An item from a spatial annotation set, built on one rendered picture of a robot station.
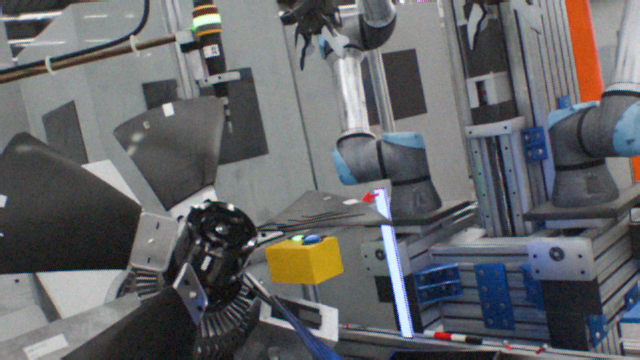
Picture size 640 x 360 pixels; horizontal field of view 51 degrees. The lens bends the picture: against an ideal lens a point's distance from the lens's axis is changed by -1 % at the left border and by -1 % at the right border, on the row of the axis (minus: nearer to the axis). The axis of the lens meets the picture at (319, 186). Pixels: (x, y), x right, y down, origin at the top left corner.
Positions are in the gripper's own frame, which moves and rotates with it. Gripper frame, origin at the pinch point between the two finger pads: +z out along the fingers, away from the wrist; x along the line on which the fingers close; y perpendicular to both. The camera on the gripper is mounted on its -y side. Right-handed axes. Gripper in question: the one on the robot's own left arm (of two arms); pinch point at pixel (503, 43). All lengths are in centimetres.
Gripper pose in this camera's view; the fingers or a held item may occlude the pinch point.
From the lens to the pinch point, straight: 139.1
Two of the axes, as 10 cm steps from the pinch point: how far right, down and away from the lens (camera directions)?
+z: 2.0, 9.7, 1.1
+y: 6.9, -2.2, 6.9
